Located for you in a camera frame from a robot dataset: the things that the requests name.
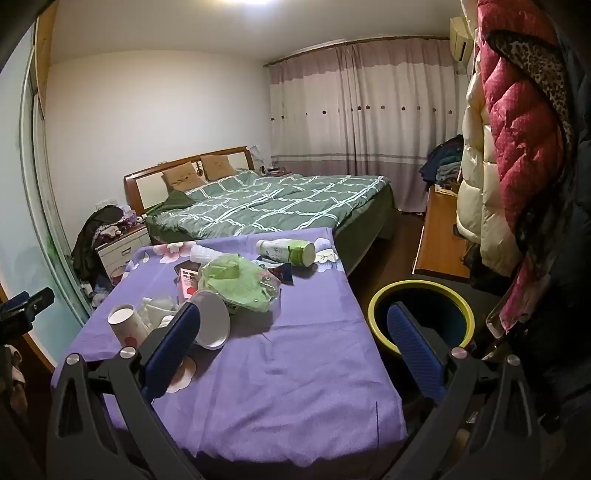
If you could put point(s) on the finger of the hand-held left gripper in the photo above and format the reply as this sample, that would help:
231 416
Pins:
30 302

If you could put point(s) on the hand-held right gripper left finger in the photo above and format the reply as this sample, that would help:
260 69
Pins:
171 350

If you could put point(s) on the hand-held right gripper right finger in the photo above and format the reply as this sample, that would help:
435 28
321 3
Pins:
415 350

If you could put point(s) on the yellow rimmed trash bin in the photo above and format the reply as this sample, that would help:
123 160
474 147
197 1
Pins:
443 314

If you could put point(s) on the white paper cup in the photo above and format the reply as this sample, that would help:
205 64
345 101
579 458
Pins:
127 327

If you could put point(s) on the small printed carton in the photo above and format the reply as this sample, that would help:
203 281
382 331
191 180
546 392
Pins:
189 284

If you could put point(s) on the green plastic bag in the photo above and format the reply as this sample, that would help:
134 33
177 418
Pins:
240 281

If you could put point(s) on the clear plastic cup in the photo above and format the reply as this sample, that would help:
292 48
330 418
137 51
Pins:
203 253

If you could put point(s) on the dark snack wrapper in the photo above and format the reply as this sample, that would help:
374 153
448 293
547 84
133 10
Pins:
281 274

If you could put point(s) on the white bottle with green cap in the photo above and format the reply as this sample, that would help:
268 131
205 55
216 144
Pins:
286 251

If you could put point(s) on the sliding wardrobe door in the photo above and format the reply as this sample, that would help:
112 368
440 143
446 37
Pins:
27 230

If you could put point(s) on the red bucket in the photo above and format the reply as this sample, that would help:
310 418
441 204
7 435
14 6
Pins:
117 276

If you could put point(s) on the heap of dark clothes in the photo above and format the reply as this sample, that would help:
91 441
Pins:
92 230

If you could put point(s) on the white nightstand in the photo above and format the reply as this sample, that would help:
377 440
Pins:
124 249

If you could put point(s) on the wooden cabinet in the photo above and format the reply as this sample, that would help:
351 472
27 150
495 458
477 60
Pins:
438 240

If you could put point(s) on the purple floral tablecloth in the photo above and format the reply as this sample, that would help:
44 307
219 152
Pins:
300 346

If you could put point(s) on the pink floral cloth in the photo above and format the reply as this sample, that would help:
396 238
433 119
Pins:
517 295

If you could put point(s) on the dark green cloth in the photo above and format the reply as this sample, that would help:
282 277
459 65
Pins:
173 201

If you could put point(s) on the wooden bed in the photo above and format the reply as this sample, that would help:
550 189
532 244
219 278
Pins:
152 189

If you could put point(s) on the dark coat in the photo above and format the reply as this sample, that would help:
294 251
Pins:
568 277

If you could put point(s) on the brown pillow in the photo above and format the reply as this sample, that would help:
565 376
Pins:
219 166
182 177

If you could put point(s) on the cream down jacket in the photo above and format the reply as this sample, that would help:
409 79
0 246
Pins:
475 184

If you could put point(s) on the pile of folded clothes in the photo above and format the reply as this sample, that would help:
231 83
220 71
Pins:
443 161

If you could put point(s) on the wooden nightstand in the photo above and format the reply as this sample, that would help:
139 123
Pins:
277 171

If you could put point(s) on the red down jacket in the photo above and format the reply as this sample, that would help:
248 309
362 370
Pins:
517 152

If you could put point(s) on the pink and white curtain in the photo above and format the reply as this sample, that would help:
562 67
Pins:
360 115

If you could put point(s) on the leopard print scarf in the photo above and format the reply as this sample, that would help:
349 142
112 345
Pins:
540 69

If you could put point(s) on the wall socket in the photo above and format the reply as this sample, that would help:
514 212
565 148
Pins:
104 203

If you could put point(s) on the wall air conditioner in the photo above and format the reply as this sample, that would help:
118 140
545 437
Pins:
459 41

